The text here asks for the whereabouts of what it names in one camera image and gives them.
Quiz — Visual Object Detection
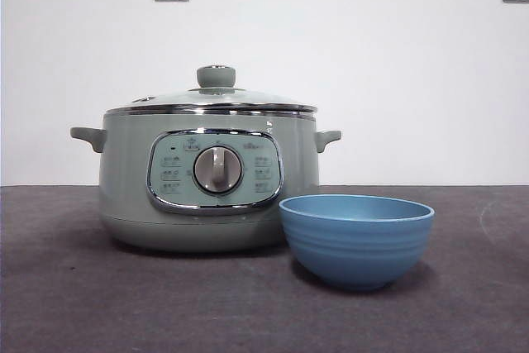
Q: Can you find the glass lid with green knob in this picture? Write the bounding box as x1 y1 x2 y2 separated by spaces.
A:
103 64 318 115

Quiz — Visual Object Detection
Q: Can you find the pale green electric steamer pot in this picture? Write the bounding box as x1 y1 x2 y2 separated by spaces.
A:
69 111 343 254

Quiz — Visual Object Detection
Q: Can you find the blue ribbed bowl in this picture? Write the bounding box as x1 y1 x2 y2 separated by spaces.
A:
279 194 436 291

